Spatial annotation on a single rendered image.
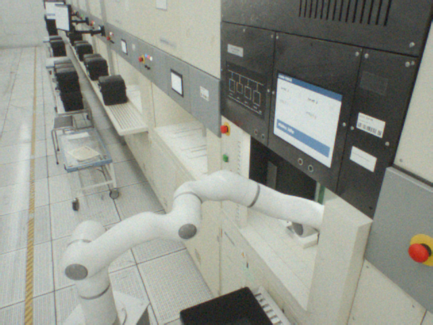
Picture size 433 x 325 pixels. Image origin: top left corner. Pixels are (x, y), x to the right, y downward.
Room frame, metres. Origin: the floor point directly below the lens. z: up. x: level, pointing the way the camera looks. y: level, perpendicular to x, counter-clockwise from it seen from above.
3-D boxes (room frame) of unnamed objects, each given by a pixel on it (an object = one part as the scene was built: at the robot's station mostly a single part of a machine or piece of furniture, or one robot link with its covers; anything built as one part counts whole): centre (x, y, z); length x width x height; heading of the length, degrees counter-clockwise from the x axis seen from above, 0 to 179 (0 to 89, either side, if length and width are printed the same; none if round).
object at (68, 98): (4.46, 1.88, 0.59); 0.30 x 0.28 x 0.26; 24
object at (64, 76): (4.46, 1.88, 0.85); 0.30 x 0.28 x 0.26; 23
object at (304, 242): (1.29, -0.46, 0.89); 0.22 x 0.21 x 0.04; 114
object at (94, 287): (0.93, 0.45, 1.07); 0.19 x 0.12 x 0.24; 4
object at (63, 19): (4.03, 1.42, 1.59); 0.50 x 0.41 x 0.36; 114
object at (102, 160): (3.20, 1.33, 0.24); 0.97 x 0.52 x 0.48; 27
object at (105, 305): (0.90, 0.45, 0.85); 0.19 x 0.19 x 0.18
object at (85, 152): (3.03, 1.28, 0.47); 0.31 x 0.23 x 0.02; 46
